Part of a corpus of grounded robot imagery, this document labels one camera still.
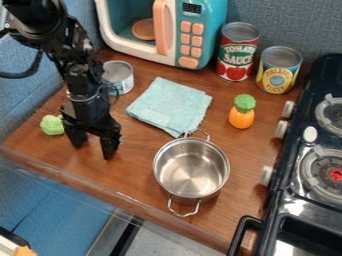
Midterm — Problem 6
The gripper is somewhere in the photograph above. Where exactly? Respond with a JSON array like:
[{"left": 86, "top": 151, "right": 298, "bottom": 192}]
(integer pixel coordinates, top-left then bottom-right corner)
[{"left": 58, "top": 93, "right": 123, "bottom": 161}]

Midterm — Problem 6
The small white can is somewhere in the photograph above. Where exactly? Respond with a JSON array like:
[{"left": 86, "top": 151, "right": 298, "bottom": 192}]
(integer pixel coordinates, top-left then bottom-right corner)
[{"left": 100, "top": 60, "right": 135, "bottom": 97}]

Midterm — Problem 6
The light blue cloth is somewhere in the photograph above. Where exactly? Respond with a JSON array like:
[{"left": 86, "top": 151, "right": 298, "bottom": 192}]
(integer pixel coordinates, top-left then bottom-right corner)
[{"left": 124, "top": 76, "right": 214, "bottom": 139}]

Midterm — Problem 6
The silver pot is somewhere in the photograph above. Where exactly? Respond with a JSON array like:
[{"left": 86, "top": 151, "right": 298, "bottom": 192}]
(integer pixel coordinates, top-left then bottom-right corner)
[{"left": 152, "top": 128, "right": 233, "bottom": 218}]

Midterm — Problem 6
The toy microwave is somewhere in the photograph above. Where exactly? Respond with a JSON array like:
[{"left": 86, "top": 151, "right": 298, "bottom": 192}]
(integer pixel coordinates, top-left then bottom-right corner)
[{"left": 93, "top": 0, "right": 230, "bottom": 71}]

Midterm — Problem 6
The orange toy with green top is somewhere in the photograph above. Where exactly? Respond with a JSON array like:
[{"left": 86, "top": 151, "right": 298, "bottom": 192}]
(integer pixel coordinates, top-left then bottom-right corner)
[{"left": 227, "top": 94, "right": 258, "bottom": 130}]

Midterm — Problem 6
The red tomato sauce can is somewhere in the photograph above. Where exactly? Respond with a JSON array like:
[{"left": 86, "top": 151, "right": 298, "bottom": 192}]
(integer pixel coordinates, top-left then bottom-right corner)
[{"left": 216, "top": 21, "right": 262, "bottom": 82}]

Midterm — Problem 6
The yellow and blue can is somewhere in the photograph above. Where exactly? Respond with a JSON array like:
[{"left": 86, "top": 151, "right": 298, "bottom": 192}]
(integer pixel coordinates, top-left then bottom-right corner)
[{"left": 255, "top": 45, "right": 305, "bottom": 95}]

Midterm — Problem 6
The toy stove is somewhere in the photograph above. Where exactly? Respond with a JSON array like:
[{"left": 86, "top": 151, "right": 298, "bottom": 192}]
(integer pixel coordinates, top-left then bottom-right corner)
[{"left": 225, "top": 53, "right": 342, "bottom": 256}]

